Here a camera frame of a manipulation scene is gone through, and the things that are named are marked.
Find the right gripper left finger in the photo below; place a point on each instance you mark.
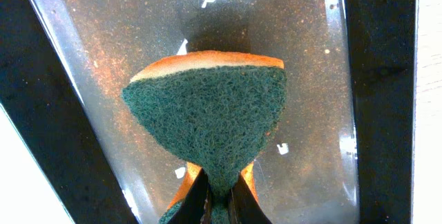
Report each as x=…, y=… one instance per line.
x=195, y=207

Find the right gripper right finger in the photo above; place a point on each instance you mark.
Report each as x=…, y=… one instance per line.
x=243, y=207

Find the green yellow sponge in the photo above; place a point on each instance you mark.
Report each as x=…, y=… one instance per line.
x=214, y=110

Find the black plastic tray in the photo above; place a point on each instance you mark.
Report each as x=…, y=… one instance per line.
x=342, y=152

